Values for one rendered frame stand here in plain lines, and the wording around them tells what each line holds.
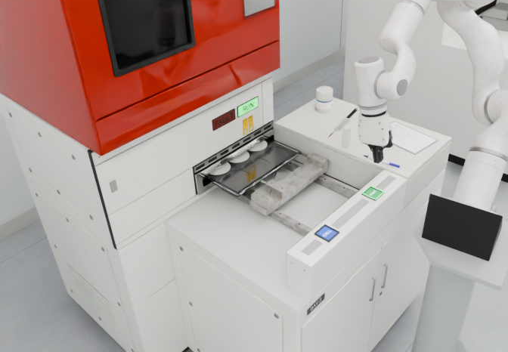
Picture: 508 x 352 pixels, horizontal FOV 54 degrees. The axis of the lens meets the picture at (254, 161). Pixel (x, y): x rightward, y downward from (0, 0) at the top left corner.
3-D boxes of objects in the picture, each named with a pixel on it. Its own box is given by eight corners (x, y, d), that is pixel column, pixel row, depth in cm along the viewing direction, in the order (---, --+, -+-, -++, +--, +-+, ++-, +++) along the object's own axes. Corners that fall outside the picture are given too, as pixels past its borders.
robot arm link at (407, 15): (450, 18, 147) (404, 107, 143) (404, 18, 159) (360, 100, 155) (438, -2, 141) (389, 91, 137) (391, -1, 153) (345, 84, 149)
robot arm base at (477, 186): (495, 223, 168) (512, 171, 170) (503, 217, 150) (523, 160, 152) (438, 203, 175) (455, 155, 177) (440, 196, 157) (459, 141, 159)
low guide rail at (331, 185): (267, 160, 213) (267, 154, 211) (270, 158, 214) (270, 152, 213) (368, 208, 184) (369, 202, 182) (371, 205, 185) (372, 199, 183)
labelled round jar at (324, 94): (312, 109, 218) (313, 90, 213) (322, 103, 222) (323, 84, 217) (325, 114, 214) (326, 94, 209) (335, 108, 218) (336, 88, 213)
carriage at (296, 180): (249, 207, 182) (249, 201, 181) (311, 164, 204) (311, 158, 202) (266, 216, 178) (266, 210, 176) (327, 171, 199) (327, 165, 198)
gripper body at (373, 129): (352, 111, 154) (356, 143, 159) (381, 115, 147) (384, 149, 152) (365, 102, 158) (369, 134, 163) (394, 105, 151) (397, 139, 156)
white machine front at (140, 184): (113, 248, 172) (87, 150, 150) (270, 149, 220) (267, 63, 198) (119, 251, 171) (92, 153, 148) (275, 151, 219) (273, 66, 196)
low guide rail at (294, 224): (221, 189, 197) (221, 183, 195) (225, 187, 198) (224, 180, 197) (324, 247, 168) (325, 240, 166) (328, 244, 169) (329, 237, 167)
